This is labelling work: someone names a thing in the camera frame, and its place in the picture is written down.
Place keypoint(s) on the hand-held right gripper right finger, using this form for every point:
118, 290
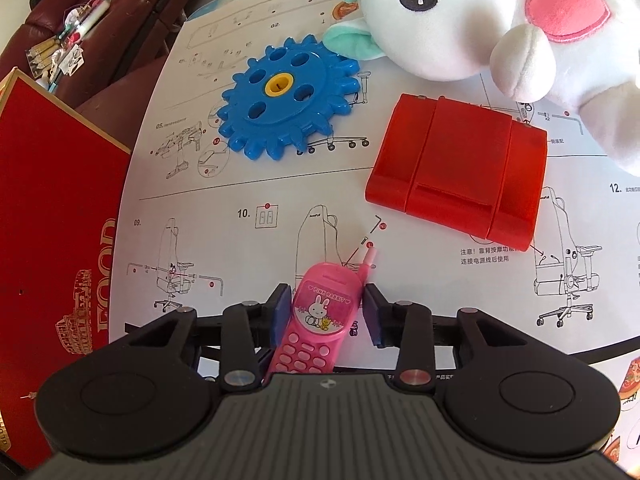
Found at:
372, 320

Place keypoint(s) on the brown leather sofa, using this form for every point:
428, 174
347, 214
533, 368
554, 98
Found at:
135, 15

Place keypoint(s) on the blue plastic gear toy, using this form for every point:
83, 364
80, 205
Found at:
310, 105

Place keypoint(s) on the red cardboard box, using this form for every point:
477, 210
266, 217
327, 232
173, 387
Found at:
50, 210

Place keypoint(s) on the white unicorn plush toy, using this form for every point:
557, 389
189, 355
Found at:
450, 25

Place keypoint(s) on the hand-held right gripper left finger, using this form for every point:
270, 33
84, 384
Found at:
280, 317

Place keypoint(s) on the printed instruction sheet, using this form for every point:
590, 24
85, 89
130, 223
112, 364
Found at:
225, 260

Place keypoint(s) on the pink toy phone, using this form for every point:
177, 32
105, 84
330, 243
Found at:
320, 310

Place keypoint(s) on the red plastic folding block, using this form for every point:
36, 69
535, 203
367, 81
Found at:
465, 160

